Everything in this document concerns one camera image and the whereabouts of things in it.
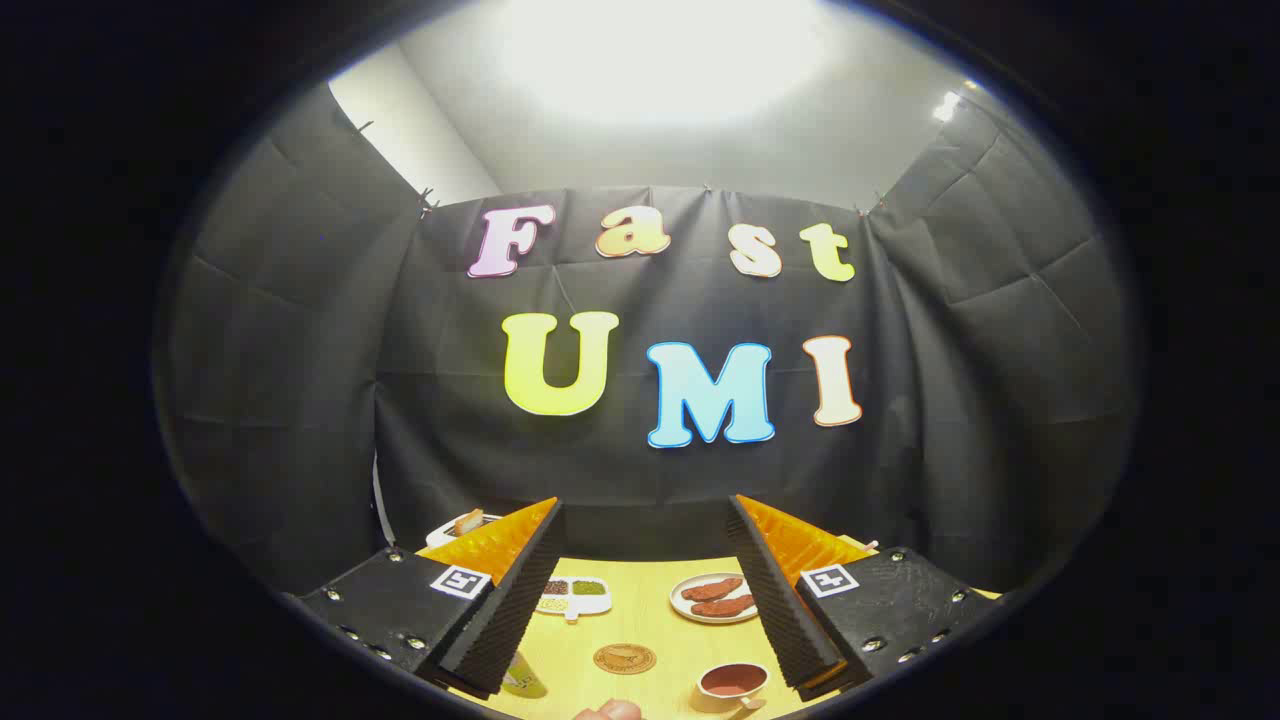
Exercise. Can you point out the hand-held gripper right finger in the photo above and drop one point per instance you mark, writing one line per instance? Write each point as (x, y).
(780, 610)

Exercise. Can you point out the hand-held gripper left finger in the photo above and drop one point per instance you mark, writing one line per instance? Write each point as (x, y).
(500, 620)

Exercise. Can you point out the silver bottle with green label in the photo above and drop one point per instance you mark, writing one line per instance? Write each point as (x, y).
(522, 682)

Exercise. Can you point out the round brown coaster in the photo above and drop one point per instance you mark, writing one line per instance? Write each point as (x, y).
(625, 659)

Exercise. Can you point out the brown sausage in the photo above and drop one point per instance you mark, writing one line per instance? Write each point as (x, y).
(712, 588)
(725, 606)

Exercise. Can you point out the white divided dish with beans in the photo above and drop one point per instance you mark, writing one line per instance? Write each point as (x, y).
(575, 597)

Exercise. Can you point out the white oval plate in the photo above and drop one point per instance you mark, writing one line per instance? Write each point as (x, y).
(682, 603)

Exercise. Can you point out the white toaster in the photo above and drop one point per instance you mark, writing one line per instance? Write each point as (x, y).
(445, 535)

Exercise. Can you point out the toast slice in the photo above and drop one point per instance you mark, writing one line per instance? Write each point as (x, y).
(468, 521)

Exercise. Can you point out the wooden table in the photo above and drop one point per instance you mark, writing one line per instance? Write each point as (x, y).
(650, 625)

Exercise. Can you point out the black backdrop cloth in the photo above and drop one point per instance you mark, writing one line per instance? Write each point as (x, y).
(450, 400)

